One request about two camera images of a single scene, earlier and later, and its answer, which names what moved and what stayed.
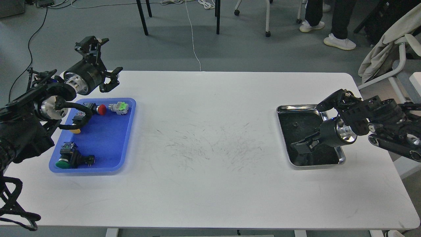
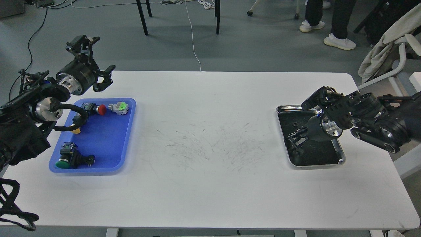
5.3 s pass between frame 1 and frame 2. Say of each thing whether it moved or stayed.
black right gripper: moved
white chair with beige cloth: stayed
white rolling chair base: moved
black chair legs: stayed
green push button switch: stayed
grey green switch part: stayed
